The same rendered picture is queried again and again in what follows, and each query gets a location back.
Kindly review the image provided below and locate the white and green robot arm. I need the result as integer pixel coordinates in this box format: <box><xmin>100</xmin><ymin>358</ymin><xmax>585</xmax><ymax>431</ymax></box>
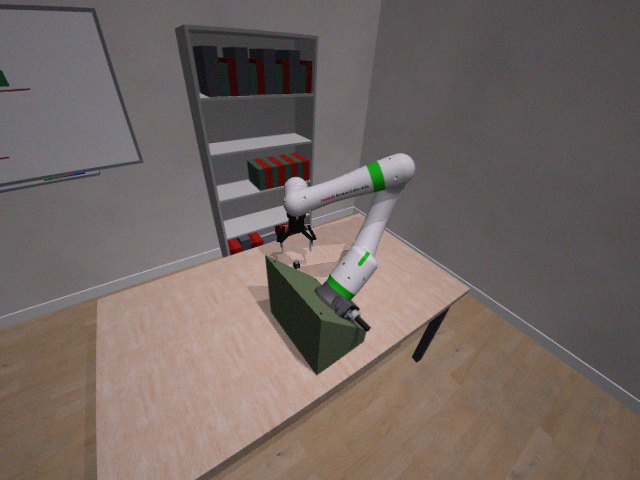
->
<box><xmin>283</xmin><ymin>153</ymin><xmax>415</xmax><ymax>332</ymax></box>

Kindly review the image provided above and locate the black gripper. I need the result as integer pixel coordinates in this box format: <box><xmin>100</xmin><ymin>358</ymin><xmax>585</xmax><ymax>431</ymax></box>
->
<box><xmin>277</xmin><ymin>219</ymin><xmax>316</xmax><ymax>253</ymax></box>

